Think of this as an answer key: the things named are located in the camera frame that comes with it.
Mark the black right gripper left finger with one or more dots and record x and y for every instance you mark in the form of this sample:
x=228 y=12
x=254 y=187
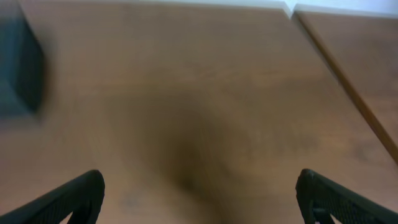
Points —
x=79 y=199

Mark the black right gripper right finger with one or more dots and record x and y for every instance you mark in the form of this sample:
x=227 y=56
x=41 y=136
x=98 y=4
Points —
x=322 y=200

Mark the black box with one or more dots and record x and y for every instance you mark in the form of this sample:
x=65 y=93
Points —
x=22 y=63

